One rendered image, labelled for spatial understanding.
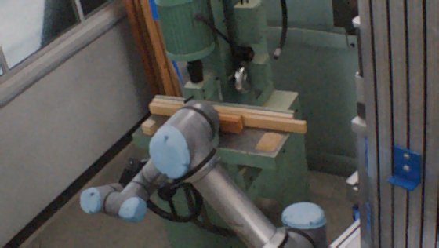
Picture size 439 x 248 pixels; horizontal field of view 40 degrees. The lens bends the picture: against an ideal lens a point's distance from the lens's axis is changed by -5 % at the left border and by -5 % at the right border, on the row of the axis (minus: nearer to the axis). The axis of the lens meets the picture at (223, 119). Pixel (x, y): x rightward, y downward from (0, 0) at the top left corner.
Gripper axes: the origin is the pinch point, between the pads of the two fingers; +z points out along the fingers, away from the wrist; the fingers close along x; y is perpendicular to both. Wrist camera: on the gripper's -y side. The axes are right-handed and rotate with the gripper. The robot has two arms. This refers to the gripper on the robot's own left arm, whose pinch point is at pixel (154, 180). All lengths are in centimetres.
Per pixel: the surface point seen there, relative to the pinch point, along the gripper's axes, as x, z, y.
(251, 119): 17.9, 33.2, -22.6
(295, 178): 21, 82, 6
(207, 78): -0.4, 29.3, -35.5
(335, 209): 27, 131, 27
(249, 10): 13, 31, -62
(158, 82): -100, 148, -21
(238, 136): 16.0, 28.5, -16.1
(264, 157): 30.0, 21.9, -11.9
